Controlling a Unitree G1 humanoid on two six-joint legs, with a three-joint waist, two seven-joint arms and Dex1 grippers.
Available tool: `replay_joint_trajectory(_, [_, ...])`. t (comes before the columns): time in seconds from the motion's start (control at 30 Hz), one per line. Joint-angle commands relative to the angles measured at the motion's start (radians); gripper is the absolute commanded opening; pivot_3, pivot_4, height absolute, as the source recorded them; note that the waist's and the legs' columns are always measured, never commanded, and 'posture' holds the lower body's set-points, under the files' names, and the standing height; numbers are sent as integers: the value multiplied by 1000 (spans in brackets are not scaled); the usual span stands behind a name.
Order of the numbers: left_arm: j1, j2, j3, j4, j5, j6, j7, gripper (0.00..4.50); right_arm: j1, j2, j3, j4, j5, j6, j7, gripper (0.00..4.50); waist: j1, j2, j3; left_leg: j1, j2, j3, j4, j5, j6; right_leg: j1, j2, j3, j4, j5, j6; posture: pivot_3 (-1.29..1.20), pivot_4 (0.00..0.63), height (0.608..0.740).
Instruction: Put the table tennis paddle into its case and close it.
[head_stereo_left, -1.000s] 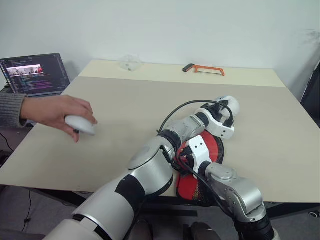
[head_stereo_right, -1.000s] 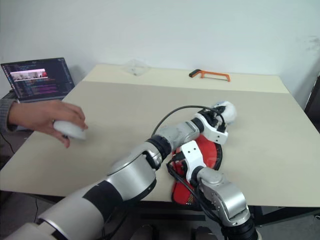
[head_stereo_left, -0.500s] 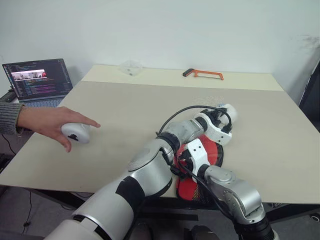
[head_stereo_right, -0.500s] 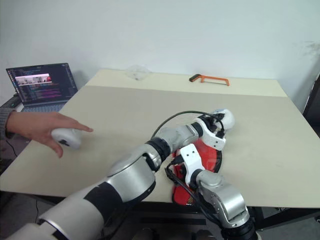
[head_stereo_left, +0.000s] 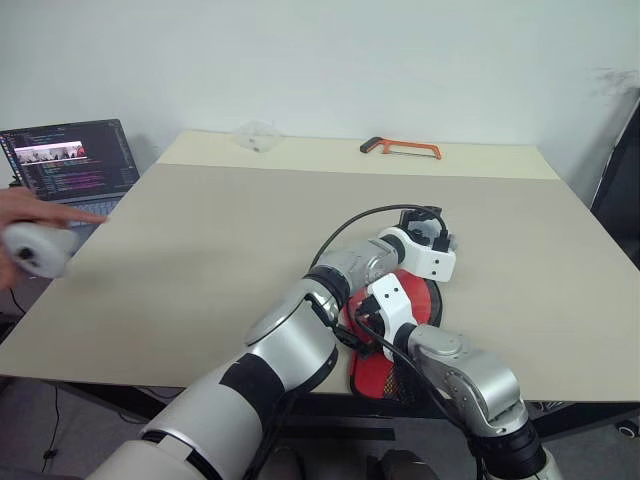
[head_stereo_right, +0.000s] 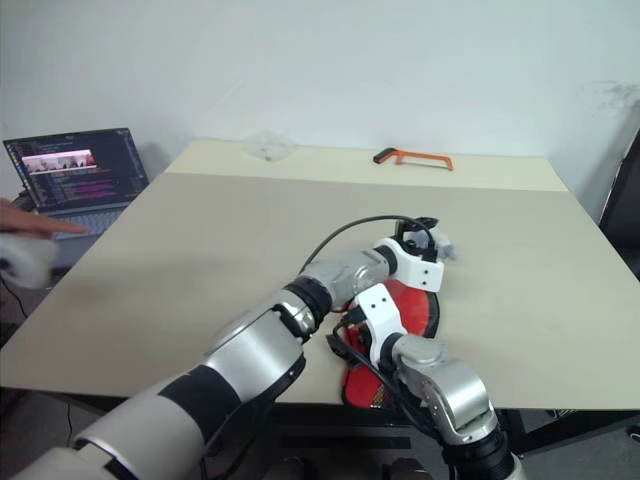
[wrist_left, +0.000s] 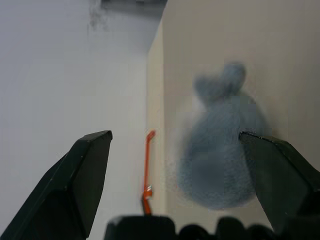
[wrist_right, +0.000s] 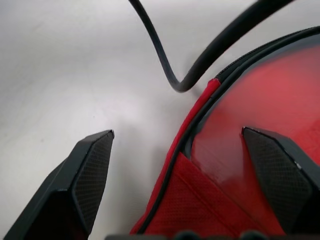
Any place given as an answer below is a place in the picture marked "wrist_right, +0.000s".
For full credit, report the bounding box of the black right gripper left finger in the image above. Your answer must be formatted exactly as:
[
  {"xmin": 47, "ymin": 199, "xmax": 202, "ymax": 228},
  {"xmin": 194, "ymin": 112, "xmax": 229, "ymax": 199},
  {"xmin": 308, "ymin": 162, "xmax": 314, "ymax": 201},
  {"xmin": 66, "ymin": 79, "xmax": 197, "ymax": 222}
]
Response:
[{"xmin": 3, "ymin": 129, "xmax": 115, "ymax": 240}]

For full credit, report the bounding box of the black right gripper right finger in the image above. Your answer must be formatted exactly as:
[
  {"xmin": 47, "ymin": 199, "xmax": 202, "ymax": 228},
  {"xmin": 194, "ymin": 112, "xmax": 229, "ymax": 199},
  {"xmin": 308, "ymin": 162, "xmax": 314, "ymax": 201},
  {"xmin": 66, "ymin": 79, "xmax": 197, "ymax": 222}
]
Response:
[{"xmin": 241, "ymin": 126, "xmax": 320, "ymax": 240}]

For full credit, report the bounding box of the black mesh zipper pouch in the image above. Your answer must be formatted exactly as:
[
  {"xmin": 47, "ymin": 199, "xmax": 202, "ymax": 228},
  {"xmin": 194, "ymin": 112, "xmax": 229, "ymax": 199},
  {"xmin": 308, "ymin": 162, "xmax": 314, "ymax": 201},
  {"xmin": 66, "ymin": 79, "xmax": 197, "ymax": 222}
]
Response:
[{"xmin": 128, "ymin": 0, "xmax": 320, "ymax": 238}]

